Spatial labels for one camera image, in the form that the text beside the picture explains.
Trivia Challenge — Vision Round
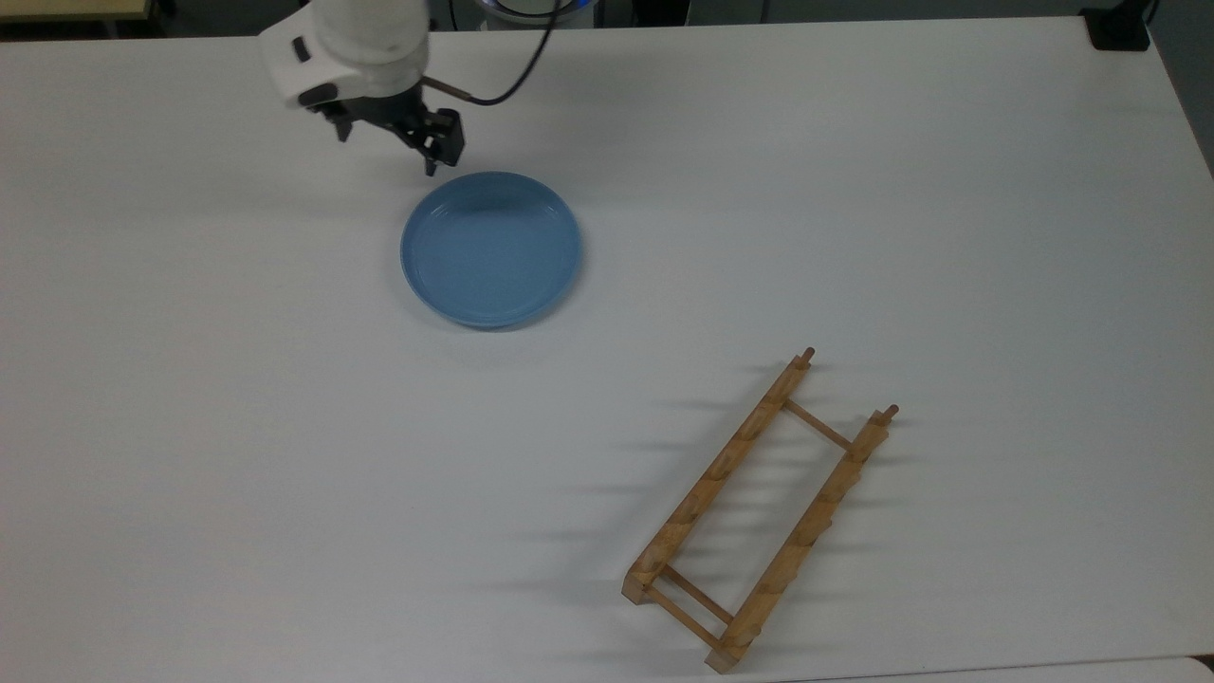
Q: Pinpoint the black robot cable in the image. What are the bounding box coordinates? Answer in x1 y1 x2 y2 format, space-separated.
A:
420 0 561 107

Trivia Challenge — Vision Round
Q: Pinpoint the wooden plate rack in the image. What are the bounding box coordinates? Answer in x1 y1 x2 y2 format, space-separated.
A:
621 347 900 675

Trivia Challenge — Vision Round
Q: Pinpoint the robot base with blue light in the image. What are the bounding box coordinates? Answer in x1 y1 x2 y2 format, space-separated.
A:
471 0 600 24

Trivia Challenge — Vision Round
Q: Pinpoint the black box mount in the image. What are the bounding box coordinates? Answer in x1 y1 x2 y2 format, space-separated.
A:
1081 5 1154 53

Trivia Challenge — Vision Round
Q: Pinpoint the light wooden desk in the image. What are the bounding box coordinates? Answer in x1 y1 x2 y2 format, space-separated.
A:
0 0 155 22

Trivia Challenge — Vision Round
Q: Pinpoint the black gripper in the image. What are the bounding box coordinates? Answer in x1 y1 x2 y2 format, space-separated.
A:
313 85 466 178

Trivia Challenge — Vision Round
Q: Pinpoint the blue round plate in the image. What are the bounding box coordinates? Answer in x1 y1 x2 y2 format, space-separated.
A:
399 171 582 331

